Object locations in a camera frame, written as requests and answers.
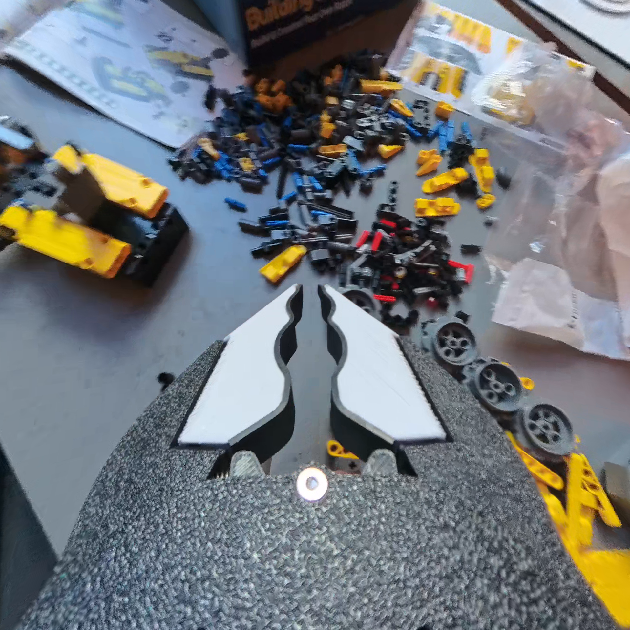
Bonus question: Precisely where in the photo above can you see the dark blue cardboard box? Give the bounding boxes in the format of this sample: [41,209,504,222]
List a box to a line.
[191,0,420,66]

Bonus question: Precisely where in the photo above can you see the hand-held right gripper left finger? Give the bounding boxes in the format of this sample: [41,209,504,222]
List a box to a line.
[177,284,303,449]

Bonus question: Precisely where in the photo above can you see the pile of small brick parts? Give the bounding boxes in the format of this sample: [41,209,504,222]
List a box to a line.
[166,48,499,331]

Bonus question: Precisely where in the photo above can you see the grey desk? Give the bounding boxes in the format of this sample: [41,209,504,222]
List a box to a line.
[0,0,630,630]

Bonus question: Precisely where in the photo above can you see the clear plastic bag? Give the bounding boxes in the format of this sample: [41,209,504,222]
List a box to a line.
[469,38,597,130]
[484,112,630,361]

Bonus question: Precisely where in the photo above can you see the yellow sticker sheet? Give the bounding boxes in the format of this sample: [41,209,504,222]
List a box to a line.
[385,0,597,144]

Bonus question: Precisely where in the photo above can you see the white stand base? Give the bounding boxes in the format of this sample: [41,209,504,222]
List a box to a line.
[516,0,630,56]

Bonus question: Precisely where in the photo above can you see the person's grey trouser legs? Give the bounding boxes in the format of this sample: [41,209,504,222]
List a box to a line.
[0,442,61,630]

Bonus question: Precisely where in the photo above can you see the yellow toy brick vehicle model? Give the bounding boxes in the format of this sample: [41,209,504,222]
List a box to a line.
[0,115,191,287]

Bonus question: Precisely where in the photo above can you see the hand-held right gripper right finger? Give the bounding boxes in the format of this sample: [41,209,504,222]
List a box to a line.
[317,284,448,446]

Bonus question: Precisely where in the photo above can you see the white instruction booklet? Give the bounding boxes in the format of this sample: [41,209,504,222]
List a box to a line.
[0,0,248,149]

